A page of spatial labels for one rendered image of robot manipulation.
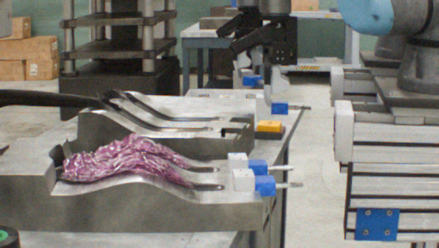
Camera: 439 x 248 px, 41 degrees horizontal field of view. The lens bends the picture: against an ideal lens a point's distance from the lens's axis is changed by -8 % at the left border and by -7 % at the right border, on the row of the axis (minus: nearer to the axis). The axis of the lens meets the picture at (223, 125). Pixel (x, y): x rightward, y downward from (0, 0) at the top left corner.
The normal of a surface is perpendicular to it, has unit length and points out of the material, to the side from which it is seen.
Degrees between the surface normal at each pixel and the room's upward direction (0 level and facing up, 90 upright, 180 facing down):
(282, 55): 90
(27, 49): 88
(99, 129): 90
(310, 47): 90
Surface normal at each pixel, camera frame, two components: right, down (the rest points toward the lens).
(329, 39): -0.09, 0.23
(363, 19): -0.89, 0.22
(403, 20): 0.36, 0.61
